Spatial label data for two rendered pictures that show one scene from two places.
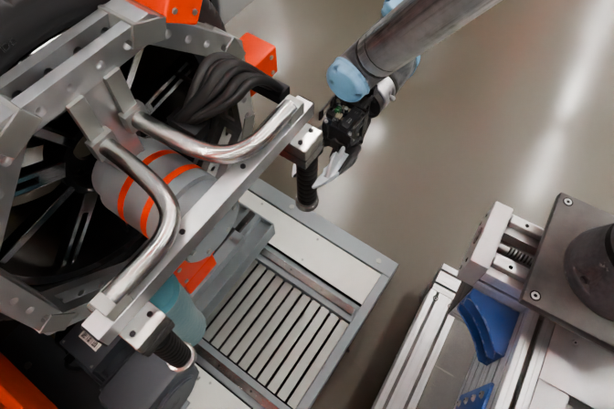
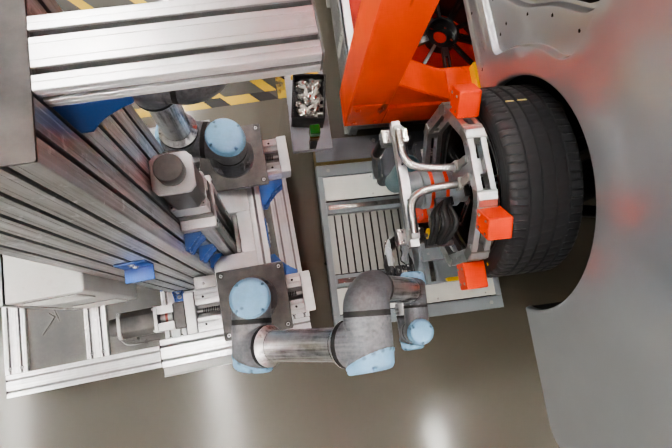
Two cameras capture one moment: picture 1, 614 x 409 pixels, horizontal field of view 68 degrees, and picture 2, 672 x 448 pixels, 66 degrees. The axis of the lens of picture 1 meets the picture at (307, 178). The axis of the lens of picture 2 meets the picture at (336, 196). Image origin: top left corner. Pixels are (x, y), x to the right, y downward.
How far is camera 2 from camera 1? 1.20 m
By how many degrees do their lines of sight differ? 40
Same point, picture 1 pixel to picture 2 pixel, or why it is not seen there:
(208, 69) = (451, 215)
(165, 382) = (384, 164)
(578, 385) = (240, 258)
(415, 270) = not seen: hidden behind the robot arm
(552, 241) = (284, 296)
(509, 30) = not seen: outside the picture
